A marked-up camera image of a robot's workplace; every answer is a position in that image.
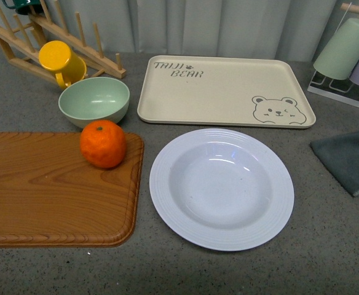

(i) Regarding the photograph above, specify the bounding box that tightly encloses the white ridged deep plate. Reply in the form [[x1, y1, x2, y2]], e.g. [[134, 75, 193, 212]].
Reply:
[[149, 128, 294, 251]]

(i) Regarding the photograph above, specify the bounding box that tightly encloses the orange fruit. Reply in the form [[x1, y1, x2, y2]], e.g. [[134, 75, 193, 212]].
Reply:
[[80, 120, 127, 168]]

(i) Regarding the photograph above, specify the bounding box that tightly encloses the beige bear tray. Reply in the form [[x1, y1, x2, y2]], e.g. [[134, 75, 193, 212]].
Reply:
[[138, 55, 316, 128]]

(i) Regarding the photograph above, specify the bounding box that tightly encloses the light green bowl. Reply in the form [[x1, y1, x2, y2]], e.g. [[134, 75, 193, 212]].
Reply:
[[58, 77, 130, 128]]

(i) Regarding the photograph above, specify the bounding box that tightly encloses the brown wooden cutting board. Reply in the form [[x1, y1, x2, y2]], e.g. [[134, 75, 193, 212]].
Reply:
[[0, 132, 144, 248]]

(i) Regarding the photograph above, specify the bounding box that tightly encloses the yellow mug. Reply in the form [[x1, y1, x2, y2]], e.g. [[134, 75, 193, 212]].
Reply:
[[39, 41, 87, 90]]

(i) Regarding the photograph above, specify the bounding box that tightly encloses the clear acrylic cup holder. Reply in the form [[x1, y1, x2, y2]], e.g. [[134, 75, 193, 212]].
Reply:
[[308, 3, 359, 108]]

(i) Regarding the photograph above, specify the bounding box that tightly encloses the light green cup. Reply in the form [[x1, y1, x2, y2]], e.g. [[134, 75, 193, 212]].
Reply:
[[314, 18, 359, 80]]

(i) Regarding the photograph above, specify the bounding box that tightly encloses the wooden dish rack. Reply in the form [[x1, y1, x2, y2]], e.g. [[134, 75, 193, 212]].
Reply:
[[0, 1, 127, 84]]

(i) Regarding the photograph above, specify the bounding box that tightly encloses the dark green mug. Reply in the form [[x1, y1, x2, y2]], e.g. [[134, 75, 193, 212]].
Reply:
[[2, 0, 44, 15]]

